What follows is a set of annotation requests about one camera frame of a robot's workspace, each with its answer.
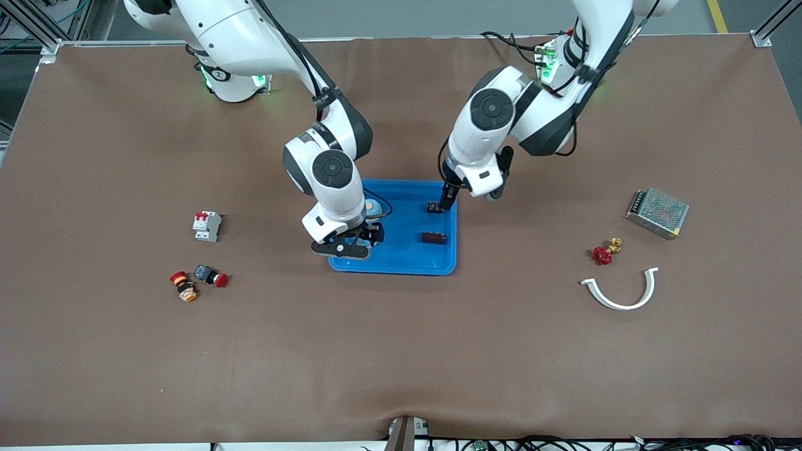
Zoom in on aluminium frame post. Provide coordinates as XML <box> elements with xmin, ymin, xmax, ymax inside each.
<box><xmin>751</xmin><ymin>0</ymin><xmax>802</xmax><ymax>48</ymax></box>
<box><xmin>0</xmin><ymin>0</ymin><xmax>63</xmax><ymax>63</ymax></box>

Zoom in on blue plastic tray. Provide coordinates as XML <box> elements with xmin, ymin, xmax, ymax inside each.
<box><xmin>328</xmin><ymin>179</ymin><xmax>459</xmax><ymax>276</ymax></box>

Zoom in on metal mesh power supply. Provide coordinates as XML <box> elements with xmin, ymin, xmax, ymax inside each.
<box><xmin>625</xmin><ymin>189</ymin><xmax>690</xmax><ymax>241</ymax></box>

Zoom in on red orange push button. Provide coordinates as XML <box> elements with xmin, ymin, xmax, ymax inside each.
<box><xmin>170</xmin><ymin>271</ymin><xmax>199</xmax><ymax>303</ymax></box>

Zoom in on tangled black cable bundle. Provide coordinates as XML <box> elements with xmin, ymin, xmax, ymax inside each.
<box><xmin>429</xmin><ymin>434</ymin><xmax>802</xmax><ymax>451</ymax></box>

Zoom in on white red circuit breaker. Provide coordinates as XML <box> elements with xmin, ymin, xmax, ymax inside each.
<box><xmin>192</xmin><ymin>211</ymin><xmax>222</xmax><ymax>243</ymax></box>

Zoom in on red mushroom button blue block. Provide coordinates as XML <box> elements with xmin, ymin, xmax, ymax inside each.
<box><xmin>193</xmin><ymin>264</ymin><xmax>230</xmax><ymax>289</ymax></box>

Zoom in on black left base cables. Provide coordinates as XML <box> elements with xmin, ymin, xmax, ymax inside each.
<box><xmin>479</xmin><ymin>30</ymin><xmax>574</xmax><ymax>70</ymax></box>

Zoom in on grey metal camera post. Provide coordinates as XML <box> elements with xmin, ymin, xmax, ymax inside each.
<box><xmin>383</xmin><ymin>415</ymin><xmax>430</xmax><ymax>451</ymax></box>

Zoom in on white curved plastic clamp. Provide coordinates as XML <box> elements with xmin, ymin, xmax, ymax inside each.
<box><xmin>580</xmin><ymin>267</ymin><xmax>660</xmax><ymax>311</ymax></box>

